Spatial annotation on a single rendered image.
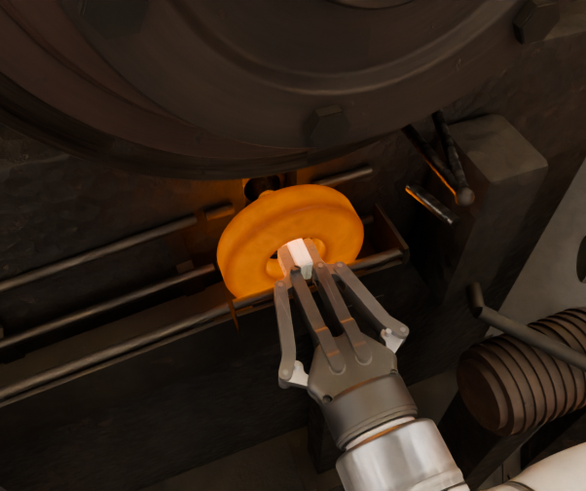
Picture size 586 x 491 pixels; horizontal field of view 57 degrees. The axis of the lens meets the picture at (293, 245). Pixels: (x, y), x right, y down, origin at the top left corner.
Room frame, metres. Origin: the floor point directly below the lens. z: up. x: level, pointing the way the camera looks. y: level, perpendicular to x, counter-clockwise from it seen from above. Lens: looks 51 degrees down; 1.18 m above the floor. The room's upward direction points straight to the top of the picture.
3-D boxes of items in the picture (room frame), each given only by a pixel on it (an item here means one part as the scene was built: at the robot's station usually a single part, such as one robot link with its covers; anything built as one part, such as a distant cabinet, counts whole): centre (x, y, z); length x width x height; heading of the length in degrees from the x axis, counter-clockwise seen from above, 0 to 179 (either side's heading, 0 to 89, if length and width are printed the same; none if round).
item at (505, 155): (0.44, -0.21, 0.68); 0.11 x 0.08 x 0.24; 21
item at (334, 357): (0.26, -0.02, 0.74); 0.11 x 0.01 x 0.04; 23
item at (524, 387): (0.34, -0.36, 0.27); 0.22 x 0.13 x 0.53; 111
